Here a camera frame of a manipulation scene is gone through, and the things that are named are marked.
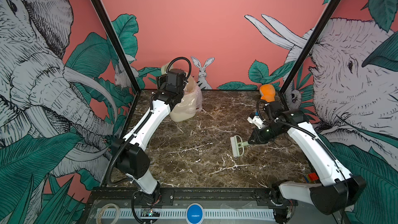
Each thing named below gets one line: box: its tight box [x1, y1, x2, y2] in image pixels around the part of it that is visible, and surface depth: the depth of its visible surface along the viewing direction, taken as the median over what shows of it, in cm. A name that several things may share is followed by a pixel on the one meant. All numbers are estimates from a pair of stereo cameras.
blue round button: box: [185, 202, 205, 224], surface depth 70 cm
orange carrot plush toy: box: [259, 84, 276, 103], surface depth 114 cm
